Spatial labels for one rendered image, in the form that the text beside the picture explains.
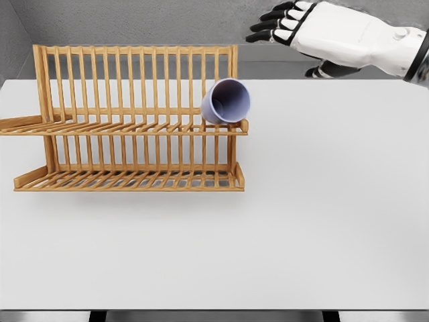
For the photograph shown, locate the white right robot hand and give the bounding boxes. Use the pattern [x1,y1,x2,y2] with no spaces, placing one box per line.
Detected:
[245,0,389,79]

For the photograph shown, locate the lavender cup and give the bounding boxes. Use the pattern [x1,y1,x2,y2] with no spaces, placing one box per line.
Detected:
[200,78,251,125]

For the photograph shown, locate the wooden two-tier dish rack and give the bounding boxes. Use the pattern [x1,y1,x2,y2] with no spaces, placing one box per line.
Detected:
[0,44,249,193]

